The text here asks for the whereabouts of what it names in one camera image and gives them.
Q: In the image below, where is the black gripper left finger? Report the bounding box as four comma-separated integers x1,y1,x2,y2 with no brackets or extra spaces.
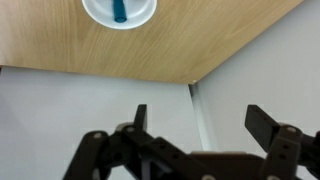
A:
63,104,214,180

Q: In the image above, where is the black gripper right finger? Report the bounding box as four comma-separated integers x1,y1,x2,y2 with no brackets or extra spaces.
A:
244,104,320,180

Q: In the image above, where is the blue-green marker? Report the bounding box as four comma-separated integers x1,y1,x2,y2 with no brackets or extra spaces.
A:
112,0,128,24

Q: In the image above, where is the white printed paper cup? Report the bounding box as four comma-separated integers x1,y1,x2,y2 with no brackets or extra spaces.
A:
81,0,158,31

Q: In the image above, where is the white cable channel strip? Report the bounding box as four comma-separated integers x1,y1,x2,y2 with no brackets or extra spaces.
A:
189,83,214,152

